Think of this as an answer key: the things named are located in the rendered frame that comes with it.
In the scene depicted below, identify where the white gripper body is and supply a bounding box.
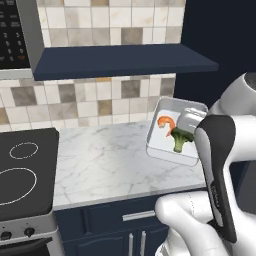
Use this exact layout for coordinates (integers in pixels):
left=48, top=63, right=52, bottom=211
left=176, top=106, right=208, bottom=134

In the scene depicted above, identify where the white tupperware tray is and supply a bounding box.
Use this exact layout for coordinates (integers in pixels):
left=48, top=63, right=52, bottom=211
left=145, top=96, right=210, bottom=167

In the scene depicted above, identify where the dark blue cupboard door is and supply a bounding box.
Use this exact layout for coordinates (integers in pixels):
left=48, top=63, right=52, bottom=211
left=136, top=223, right=172, bottom=256
left=62, top=229, right=138, bottom=256

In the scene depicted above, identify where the green broccoli floret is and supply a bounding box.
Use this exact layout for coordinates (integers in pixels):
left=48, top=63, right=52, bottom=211
left=170, top=128, right=195, bottom=154

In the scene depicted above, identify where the orange shrimp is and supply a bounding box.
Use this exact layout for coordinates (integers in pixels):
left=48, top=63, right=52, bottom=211
left=156, top=115, right=177, bottom=138

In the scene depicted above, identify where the dark blue tall cabinet panel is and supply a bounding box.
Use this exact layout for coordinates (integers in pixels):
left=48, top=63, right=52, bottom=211
left=173, top=0, right=256, bottom=215

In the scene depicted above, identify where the dark blue drawer front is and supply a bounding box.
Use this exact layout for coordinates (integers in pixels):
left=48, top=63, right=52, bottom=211
left=54, top=193, right=168, bottom=242

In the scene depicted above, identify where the black glass hob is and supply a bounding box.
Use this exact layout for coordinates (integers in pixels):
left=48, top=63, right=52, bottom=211
left=0, top=127, right=61, bottom=223

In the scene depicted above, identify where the silver black microwave oven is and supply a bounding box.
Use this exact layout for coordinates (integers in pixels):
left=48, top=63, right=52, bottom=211
left=0, top=0, right=46, bottom=81

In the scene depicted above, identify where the black oven knob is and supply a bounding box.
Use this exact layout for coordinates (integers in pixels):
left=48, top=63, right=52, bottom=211
left=23, top=227, right=36, bottom=238
left=0, top=230, right=13, bottom=241

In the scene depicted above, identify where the dark blue wall shelf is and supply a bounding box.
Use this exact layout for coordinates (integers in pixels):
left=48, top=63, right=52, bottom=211
left=32, top=43, right=220, bottom=82

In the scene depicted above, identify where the silver drawer handle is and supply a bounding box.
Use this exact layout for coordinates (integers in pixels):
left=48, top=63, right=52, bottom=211
left=121, top=210, right=157, bottom=223

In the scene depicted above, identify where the silver cupboard door handle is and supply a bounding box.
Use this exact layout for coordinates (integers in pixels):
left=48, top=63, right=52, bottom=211
left=140, top=230, right=147, bottom=256
left=128, top=232, right=135, bottom=256

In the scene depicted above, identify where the black oven door handle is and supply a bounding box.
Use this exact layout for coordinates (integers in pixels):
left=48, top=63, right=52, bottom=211
left=0, top=237, right=53, bottom=256

